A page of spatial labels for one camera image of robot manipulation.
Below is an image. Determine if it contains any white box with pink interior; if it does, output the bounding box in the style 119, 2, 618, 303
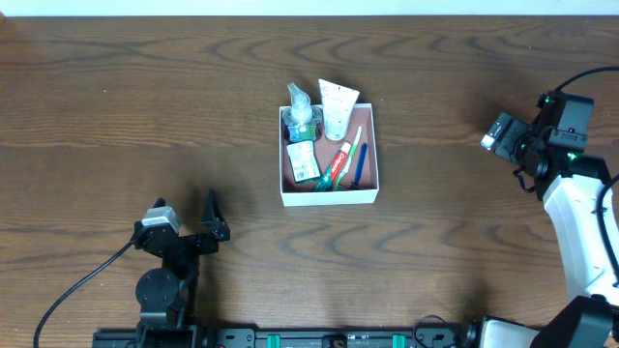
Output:
279, 102, 380, 208

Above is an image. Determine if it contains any green white soap packet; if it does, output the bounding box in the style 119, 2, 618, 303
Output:
286, 140, 321, 184

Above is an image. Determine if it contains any green white toothbrush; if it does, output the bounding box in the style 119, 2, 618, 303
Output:
334, 125, 364, 190

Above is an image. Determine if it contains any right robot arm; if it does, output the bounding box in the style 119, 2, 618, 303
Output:
466, 89, 618, 347

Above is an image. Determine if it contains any clear soap pump bottle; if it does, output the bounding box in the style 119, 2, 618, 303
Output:
281, 83, 322, 143

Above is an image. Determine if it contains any white shampoo tube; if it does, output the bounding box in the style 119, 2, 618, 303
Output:
318, 79, 360, 142

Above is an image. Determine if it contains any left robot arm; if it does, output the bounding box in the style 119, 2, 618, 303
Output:
128, 189, 230, 348

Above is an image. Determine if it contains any green toothpaste tube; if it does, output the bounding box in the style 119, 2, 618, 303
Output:
314, 142, 352, 192

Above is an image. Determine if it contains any blue disposable razor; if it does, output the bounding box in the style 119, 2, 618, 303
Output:
348, 143, 368, 190

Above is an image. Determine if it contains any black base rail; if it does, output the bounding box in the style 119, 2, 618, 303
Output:
92, 325, 476, 348

